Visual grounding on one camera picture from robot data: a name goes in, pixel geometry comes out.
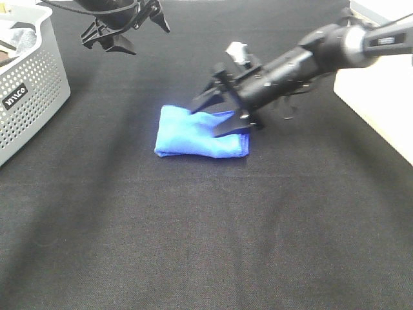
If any grey cloth in basket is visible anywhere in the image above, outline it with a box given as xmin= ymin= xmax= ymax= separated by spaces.
xmin=1 ymin=28 xmax=37 ymax=57

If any yellow and black cloth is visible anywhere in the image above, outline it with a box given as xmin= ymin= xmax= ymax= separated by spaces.
xmin=0 ymin=41 xmax=16 ymax=67

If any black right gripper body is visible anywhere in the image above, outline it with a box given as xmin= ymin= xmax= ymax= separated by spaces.
xmin=213 ymin=63 xmax=299 ymax=129

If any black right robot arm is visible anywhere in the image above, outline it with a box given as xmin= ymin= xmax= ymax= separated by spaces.
xmin=189 ymin=14 xmax=412 ymax=138

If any white plastic storage crate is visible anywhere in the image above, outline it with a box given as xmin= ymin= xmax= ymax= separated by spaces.
xmin=333 ymin=0 xmax=413 ymax=167

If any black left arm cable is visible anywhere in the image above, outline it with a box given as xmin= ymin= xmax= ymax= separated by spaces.
xmin=40 ymin=0 xmax=143 ymax=17

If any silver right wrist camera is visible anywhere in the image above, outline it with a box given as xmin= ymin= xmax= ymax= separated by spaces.
xmin=225 ymin=41 xmax=250 ymax=66

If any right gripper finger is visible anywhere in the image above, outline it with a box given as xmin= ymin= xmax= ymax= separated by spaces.
xmin=213 ymin=112 xmax=250 ymax=138
xmin=189 ymin=81 xmax=225 ymax=114

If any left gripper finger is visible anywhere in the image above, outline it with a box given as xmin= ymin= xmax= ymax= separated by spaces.
xmin=149 ymin=6 xmax=170 ymax=33
xmin=105 ymin=34 xmax=136 ymax=55

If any grey perforated plastic basket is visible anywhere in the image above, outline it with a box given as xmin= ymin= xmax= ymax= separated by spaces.
xmin=1 ymin=5 xmax=70 ymax=163

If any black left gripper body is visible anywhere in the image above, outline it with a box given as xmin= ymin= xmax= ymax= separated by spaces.
xmin=79 ymin=0 xmax=161 ymax=50

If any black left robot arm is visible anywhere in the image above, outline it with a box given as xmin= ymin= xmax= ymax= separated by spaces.
xmin=46 ymin=0 xmax=170 ymax=55

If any blue microfiber towel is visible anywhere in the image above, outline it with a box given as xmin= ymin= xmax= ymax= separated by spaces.
xmin=154 ymin=105 xmax=249 ymax=158

